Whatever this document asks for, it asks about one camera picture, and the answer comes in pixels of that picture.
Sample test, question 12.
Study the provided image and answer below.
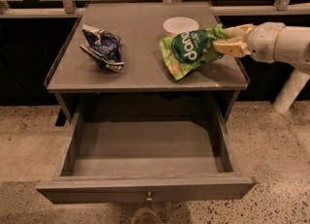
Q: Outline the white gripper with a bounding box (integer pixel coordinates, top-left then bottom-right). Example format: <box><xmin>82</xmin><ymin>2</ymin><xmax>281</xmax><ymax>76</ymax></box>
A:
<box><xmin>213</xmin><ymin>22</ymin><xmax>285</xmax><ymax>63</ymax></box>

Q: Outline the green rice chip bag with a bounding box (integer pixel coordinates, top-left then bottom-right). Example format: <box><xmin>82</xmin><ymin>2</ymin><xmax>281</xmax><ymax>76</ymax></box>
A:
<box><xmin>159</xmin><ymin>24</ymin><xmax>229</xmax><ymax>80</ymax></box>

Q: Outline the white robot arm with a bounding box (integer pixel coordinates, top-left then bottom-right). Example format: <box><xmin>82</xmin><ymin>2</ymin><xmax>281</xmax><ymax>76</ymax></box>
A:
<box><xmin>213</xmin><ymin>22</ymin><xmax>310</xmax><ymax>114</ymax></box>

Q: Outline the grey cabinet with counter top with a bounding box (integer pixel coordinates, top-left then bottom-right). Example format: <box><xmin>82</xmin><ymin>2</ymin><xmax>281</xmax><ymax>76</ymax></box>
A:
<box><xmin>46</xmin><ymin>2</ymin><xmax>248</xmax><ymax>119</ymax></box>

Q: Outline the blue crumpled chip bag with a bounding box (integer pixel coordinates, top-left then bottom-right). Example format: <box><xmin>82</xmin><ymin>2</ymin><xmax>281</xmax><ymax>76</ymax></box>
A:
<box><xmin>79</xmin><ymin>24</ymin><xmax>124</xmax><ymax>73</ymax></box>

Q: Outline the grey open top drawer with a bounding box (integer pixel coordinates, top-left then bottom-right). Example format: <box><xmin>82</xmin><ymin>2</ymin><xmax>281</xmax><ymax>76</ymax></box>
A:
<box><xmin>36</xmin><ymin>112</ymin><xmax>257</xmax><ymax>204</ymax></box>

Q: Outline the small metal drawer knob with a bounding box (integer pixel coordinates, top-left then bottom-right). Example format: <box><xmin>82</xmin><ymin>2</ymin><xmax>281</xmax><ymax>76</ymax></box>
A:
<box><xmin>145</xmin><ymin>191</ymin><xmax>154</xmax><ymax>203</ymax></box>

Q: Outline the white ceramic bowl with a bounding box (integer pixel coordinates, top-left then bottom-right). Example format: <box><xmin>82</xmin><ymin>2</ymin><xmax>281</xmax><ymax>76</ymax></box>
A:
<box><xmin>163</xmin><ymin>16</ymin><xmax>200</xmax><ymax>35</ymax></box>

